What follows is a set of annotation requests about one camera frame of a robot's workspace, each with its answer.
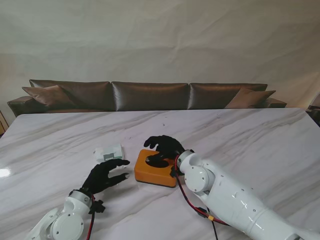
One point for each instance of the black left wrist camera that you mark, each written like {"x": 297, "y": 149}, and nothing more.
{"x": 98, "y": 207}

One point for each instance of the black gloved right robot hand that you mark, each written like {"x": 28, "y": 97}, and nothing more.
{"x": 170, "y": 147}

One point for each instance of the brown leather sofa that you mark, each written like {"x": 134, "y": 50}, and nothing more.
{"x": 150, "y": 96}

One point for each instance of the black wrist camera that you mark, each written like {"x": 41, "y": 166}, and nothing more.
{"x": 98, "y": 207}
{"x": 173, "y": 172}

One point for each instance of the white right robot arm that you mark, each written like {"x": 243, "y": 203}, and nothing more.
{"x": 237, "y": 200}

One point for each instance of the brown throw pillow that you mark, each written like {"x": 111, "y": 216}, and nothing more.
{"x": 250, "y": 98}
{"x": 50, "y": 96}

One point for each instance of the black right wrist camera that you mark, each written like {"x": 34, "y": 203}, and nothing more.
{"x": 173, "y": 172}

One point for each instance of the dark side furniture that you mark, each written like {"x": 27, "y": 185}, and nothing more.
{"x": 315, "y": 115}

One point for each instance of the wooden side furniture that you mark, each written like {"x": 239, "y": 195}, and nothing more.
{"x": 2, "y": 122}

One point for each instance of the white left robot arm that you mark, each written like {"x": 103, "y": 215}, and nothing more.
{"x": 65, "y": 220}

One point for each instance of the orange plastic tissue box cover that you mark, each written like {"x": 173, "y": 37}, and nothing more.
{"x": 150, "y": 173}

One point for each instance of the white green tissue pack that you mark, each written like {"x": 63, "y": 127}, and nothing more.
{"x": 108, "y": 152}

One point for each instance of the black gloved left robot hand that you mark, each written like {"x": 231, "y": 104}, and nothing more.
{"x": 100, "y": 177}

